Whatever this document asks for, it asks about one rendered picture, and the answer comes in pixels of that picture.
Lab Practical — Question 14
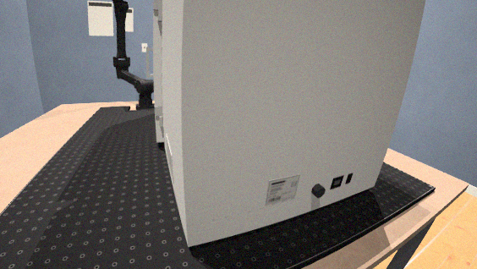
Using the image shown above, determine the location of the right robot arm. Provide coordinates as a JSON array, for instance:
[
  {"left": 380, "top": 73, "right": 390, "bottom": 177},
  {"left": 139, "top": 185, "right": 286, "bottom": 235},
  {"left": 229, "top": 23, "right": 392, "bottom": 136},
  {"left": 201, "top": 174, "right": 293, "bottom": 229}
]
[{"left": 113, "top": 0, "right": 155, "bottom": 109}]

